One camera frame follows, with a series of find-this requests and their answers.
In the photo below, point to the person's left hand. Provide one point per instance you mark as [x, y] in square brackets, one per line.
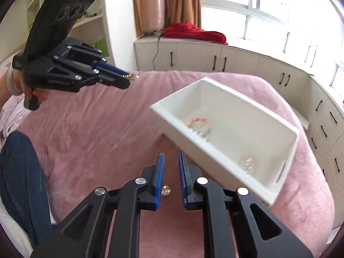
[19, 83]

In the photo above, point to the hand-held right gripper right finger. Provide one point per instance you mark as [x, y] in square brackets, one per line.
[183, 182]

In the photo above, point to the white shelf unit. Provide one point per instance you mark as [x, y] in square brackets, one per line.
[94, 24]

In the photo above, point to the white window cabinet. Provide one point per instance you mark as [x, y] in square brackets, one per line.
[268, 67]

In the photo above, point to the pink blanket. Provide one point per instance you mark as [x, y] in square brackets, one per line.
[94, 139]

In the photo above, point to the white garment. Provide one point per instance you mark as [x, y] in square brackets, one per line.
[12, 228]

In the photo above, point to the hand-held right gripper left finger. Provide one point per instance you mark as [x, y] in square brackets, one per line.
[160, 180]

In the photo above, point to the small white stool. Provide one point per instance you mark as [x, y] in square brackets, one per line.
[302, 118]

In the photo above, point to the person's left forearm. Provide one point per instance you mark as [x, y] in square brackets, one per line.
[3, 86]

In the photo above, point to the pink suitcase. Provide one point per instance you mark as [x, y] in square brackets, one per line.
[153, 5]

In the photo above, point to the pale jade bangle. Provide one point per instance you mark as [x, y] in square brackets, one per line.
[10, 82]

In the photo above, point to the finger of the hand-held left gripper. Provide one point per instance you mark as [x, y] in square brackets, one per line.
[107, 68]
[113, 82]

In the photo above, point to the white storage box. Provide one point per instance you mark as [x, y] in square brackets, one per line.
[236, 118]

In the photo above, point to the brown curtain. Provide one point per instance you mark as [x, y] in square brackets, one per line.
[182, 2]

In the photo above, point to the white window frame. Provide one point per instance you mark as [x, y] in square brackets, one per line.
[268, 10]

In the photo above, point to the green box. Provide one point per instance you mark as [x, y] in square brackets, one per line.
[101, 47]

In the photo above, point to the red cloth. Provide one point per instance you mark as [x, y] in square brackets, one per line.
[193, 32]

